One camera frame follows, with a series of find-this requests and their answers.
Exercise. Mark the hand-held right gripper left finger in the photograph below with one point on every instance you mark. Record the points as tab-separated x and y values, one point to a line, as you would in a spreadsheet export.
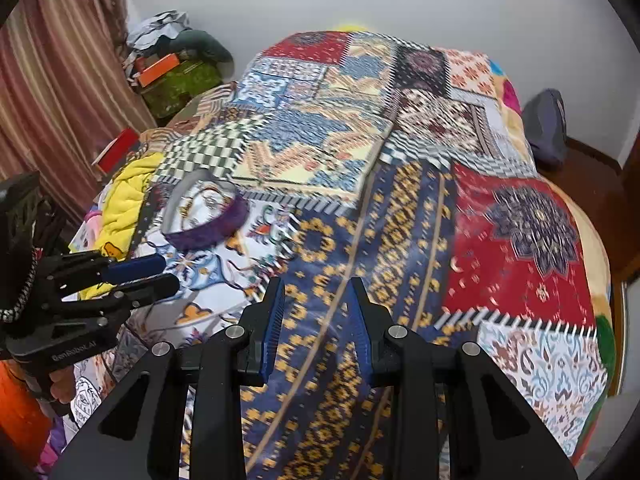
272	330

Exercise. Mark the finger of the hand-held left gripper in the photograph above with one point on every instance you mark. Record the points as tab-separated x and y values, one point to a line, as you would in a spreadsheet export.
157	287
137	266

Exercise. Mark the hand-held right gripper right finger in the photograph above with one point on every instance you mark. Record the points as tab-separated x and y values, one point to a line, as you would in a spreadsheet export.
362	332

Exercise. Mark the purple heart-shaped tin box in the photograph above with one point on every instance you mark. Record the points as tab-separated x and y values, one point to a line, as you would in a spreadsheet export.
205	210

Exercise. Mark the person's left hand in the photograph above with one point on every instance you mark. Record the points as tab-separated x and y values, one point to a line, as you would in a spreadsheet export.
64	387

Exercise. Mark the yellow blanket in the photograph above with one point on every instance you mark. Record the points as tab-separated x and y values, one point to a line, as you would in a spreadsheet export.
127	195

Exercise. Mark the red and white box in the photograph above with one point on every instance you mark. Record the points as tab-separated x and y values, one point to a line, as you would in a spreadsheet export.
116	151

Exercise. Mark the patchwork patterned blanket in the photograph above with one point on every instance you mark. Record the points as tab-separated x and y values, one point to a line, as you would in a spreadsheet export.
375	185

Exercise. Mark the striped orange cloth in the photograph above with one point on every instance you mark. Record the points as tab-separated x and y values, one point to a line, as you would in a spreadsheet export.
200	105

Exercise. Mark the orange box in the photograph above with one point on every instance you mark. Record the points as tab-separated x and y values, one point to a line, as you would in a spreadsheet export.
159	71

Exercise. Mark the striped brown curtain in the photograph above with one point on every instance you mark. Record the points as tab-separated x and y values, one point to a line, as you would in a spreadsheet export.
55	85

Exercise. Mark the pile of grey clothes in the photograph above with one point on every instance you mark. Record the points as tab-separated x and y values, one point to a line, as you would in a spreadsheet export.
157	32

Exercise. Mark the dark grey bag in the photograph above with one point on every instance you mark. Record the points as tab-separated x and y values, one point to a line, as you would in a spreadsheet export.
546	125

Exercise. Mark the colourful floral bed sheet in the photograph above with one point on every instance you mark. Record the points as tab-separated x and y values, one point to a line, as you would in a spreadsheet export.
510	95

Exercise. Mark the brown wooden door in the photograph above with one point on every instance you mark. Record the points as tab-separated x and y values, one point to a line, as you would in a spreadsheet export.
631	200

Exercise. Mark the yellow pillow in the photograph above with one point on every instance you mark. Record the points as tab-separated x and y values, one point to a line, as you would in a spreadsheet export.
350	27

